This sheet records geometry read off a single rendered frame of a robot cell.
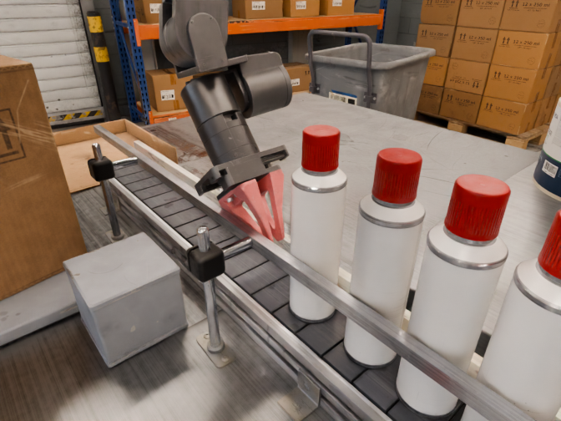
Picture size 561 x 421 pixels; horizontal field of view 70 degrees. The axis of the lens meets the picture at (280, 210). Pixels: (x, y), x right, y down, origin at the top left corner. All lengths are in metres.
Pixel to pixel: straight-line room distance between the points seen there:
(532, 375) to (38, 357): 0.48
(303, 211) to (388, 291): 0.10
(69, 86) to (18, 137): 3.81
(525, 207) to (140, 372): 0.62
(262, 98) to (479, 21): 3.41
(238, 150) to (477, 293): 0.28
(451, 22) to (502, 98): 0.77
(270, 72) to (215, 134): 0.11
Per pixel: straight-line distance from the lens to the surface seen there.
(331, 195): 0.35
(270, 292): 0.48
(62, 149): 1.16
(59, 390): 0.51
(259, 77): 0.50
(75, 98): 4.38
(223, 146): 0.45
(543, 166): 0.84
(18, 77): 0.54
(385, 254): 0.32
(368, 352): 0.40
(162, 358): 0.49
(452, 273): 0.29
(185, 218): 0.63
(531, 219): 0.73
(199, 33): 0.46
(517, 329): 0.29
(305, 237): 0.38
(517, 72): 3.70
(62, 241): 0.61
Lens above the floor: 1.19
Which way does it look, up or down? 30 degrees down
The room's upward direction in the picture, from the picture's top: straight up
